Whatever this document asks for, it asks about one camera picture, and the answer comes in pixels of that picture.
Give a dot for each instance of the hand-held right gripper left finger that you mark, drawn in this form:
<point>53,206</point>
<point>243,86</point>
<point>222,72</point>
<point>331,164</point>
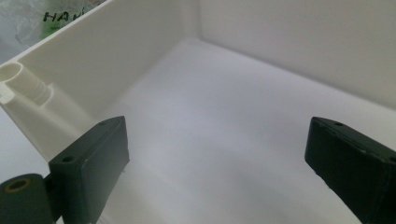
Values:
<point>90,168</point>

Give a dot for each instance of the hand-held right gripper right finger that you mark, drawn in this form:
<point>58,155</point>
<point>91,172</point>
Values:
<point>351,158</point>

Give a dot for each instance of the white plastic bin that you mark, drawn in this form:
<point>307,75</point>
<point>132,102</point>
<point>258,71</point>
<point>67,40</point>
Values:
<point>218,93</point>

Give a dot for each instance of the clear plastic bag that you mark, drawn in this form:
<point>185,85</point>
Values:
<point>25,25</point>

